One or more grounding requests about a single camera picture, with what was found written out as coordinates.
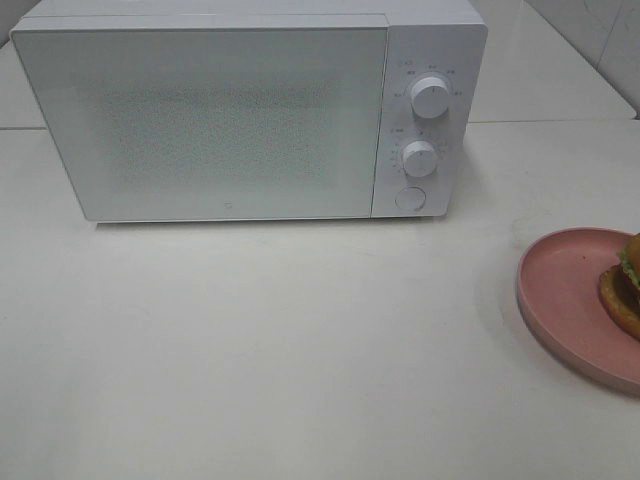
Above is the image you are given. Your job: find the round white door button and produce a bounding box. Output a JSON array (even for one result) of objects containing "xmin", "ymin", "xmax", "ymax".
[{"xmin": 395, "ymin": 186, "xmax": 426, "ymax": 212}]

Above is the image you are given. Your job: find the lower white round knob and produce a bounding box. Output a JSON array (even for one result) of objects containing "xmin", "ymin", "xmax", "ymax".
[{"xmin": 401, "ymin": 140, "xmax": 439, "ymax": 178}]

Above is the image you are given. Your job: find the white round knob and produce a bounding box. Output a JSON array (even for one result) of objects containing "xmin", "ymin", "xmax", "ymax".
[
  {"xmin": 409, "ymin": 74, "xmax": 450, "ymax": 119},
  {"xmin": 401, "ymin": 140, "xmax": 439, "ymax": 178}
]

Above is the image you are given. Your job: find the burger with lettuce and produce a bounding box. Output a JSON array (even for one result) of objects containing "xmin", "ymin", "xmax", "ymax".
[{"xmin": 599, "ymin": 234, "xmax": 640, "ymax": 340}]

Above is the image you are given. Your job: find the white microwave oven body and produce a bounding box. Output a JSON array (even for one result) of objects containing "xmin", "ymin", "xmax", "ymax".
[{"xmin": 10, "ymin": 1, "xmax": 488, "ymax": 221}]

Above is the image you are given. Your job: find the upper white round knob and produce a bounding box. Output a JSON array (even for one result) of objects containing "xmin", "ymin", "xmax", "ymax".
[{"xmin": 409, "ymin": 74, "xmax": 450, "ymax": 119}]

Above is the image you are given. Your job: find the pink round plate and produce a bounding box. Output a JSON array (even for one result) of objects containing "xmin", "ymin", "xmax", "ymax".
[{"xmin": 515, "ymin": 227, "xmax": 639, "ymax": 397}]

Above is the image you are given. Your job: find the white microwave door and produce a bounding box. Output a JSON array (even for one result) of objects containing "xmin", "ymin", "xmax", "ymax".
[{"xmin": 14, "ymin": 28, "xmax": 386, "ymax": 222}]

